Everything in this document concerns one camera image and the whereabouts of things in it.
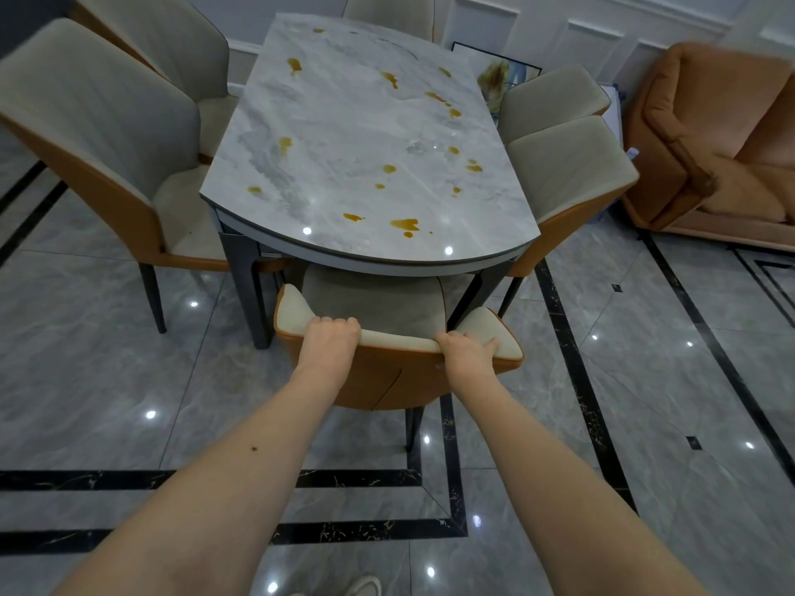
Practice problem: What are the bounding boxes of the person's left hand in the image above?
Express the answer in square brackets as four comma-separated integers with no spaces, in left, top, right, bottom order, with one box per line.
[296,315,362,383]

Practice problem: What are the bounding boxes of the white shoe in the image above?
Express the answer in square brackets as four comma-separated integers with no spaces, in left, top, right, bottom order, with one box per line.
[332,575,383,596]

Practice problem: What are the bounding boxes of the person's right forearm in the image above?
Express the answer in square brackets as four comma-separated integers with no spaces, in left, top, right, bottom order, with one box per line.
[443,381,710,596]

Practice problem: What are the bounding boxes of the person's left forearm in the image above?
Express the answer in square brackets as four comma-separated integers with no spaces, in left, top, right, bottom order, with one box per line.
[53,364,375,596]

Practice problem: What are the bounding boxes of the black framed picture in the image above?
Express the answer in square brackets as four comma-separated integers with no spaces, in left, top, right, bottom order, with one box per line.
[450,41,543,116]

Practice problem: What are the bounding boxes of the grey and orange dining chair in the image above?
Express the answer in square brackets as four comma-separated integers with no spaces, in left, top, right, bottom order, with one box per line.
[497,65,613,146]
[460,115,641,323]
[342,0,454,45]
[0,18,294,334]
[273,263,525,454]
[65,0,244,163]

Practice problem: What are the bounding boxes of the grey marble dining table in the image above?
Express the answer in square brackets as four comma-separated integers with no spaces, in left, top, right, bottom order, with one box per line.
[199,12,542,351]

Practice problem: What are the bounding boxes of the orange fabric sofa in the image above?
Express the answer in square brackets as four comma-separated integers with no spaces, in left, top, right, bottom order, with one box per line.
[621,42,795,252]

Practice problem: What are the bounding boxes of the person's right hand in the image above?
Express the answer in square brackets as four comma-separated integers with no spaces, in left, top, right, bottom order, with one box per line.
[434,331,498,396]

